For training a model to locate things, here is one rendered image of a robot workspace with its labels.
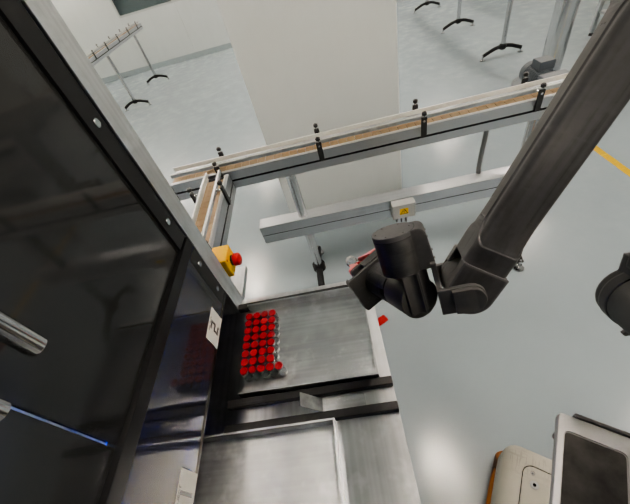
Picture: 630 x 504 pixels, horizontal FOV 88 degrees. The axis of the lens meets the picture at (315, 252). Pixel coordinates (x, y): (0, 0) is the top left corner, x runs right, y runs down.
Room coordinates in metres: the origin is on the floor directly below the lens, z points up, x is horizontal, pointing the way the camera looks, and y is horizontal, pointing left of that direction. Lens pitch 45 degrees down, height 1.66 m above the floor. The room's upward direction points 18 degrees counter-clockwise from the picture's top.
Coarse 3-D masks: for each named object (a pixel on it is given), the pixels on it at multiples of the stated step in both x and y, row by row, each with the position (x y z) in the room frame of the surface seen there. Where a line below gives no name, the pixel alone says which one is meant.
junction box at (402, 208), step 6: (408, 198) 1.28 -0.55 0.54; (390, 204) 1.30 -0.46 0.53; (396, 204) 1.27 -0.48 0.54; (402, 204) 1.25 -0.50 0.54; (408, 204) 1.24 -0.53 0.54; (414, 204) 1.24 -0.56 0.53; (396, 210) 1.25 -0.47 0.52; (402, 210) 1.25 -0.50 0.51; (408, 210) 1.24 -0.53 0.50; (414, 210) 1.24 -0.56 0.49; (396, 216) 1.25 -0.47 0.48; (402, 216) 1.25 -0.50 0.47; (408, 216) 1.24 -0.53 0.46
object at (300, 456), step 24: (240, 432) 0.27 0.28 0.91; (264, 432) 0.27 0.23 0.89; (288, 432) 0.25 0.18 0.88; (312, 432) 0.24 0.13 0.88; (336, 432) 0.22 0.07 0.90; (216, 456) 0.25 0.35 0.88; (240, 456) 0.24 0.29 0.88; (264, 456) 0.22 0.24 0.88; (288, 456) 0.21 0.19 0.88; (312, 456) 0.19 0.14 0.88; (336, 456) 0.17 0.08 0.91; (216, 480) 0.21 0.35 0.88; (240, 480) 0.19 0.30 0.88; (264, 480) 0.18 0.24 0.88; (288, 480) 0.17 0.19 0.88; (312, 480) 0.15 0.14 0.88; (336, 480) 0.14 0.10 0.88
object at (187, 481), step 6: (180, 474) 0.19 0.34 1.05; (186, 474) 0.19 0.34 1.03; (192, 474) 0.19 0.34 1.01; (180, 480) 0.18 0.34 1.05; (186, 480) 0.18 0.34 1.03; (192, 480) 0.19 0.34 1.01; (180, 486) 0.17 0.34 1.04; (186, 486) 0.17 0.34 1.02; (192, 486) 0.18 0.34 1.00; (192, 492) 0.17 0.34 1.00; (180, 498) 0.16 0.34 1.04; (186, 498) 0.16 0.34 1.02; (192, 498) 0.16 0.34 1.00
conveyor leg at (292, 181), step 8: (288, 176) 1.39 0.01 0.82; (288, 184) 1.41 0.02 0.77; (296, 184) 1.39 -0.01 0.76; (296, 192) 1.39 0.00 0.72; (296, 200) 1.39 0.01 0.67; (296, 208) 1.40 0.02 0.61; (304, 208) 1.40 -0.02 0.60; (304, 216) 1.39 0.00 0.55; (312, 240) 1.39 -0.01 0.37; (312, 248) 1.39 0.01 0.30; (312, 256) 1.40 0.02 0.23; (320, 264) 1.39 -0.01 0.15
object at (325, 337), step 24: (288, 312) 0.57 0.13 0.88; (312, 312) 0.54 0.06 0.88; (336, 312) 0.52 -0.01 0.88; (360, 312) 0.50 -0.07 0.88; (288, 336) 0.49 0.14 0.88; (312, 336) 0.47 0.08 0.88; (336, 336) 0.45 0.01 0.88; (360, 336) 0.43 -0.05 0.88; (288, 360) 0.42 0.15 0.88; (312, 360) 0.40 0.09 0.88; (336, 360) 0.38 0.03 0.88; (360, 360) 0.36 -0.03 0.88; (264, 384) 0.38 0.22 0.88; (288, 384) 0.36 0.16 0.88; (312, 384) 0.33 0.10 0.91
